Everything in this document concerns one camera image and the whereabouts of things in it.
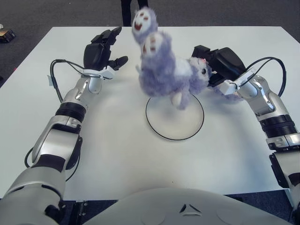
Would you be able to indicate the purple plush doll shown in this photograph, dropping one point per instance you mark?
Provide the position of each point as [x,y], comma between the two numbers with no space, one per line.
[161,75]

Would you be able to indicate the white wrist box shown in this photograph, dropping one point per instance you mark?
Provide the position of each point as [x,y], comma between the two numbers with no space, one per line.
[107,73]
[228,87]

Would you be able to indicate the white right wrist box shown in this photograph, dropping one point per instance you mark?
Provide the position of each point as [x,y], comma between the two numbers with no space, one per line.
[228,87]

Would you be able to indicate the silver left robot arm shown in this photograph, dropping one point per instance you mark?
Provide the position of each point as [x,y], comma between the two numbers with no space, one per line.
[58,140]

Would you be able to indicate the black metal table hinge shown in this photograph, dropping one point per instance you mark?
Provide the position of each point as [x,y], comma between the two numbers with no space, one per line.
[79,211]

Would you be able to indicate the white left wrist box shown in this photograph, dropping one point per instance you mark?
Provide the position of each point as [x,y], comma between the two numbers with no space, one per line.
[107,73]

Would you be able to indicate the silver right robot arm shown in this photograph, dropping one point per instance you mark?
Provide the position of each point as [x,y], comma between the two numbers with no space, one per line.
[264,93]

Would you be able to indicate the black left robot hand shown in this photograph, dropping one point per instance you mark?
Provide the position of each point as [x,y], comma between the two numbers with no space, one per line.
[96,56]

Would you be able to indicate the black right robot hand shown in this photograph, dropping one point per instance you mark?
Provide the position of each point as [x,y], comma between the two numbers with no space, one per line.
[225,63]

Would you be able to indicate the person legs in dark trousers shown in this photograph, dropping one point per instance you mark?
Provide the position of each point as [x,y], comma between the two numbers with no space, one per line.
[126,11]

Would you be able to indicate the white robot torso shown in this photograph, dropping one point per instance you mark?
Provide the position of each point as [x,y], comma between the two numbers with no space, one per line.
[164,208]

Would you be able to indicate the white plate with black rim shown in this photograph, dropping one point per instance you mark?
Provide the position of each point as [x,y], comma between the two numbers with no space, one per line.
[173,124]

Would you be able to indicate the black and yellow floor box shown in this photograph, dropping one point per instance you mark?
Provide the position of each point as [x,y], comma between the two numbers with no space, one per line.
[7,35]

